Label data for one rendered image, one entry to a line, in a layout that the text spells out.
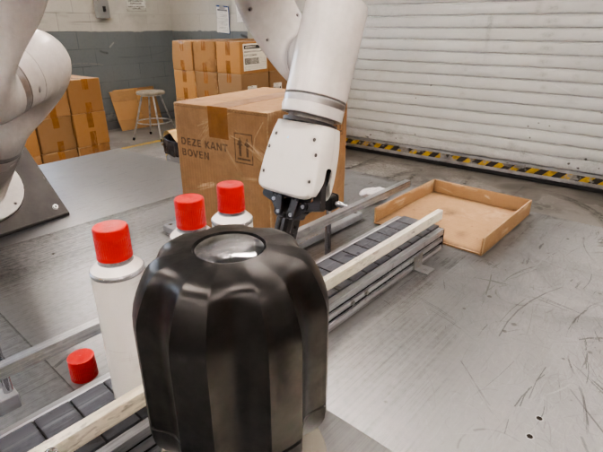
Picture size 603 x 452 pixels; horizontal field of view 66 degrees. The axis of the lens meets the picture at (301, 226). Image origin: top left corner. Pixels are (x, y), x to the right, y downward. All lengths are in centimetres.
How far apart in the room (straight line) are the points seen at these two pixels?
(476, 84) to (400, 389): 409
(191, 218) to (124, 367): 17
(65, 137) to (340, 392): 354
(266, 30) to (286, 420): 59
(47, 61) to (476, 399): 87
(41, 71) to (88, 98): 310
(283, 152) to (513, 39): 396
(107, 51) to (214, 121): 584
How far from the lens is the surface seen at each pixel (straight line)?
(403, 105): 489
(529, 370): 73
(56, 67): 99
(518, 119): 454
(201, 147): 97
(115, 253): 48
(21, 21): 86
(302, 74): 62
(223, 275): 17
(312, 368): 20
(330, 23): 63
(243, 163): 91
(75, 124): 400
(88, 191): 146
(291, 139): 63
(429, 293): 85
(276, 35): 72
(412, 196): 125
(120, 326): 51
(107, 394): 60
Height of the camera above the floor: 126
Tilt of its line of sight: 23 degrees down
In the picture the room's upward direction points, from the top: straight up
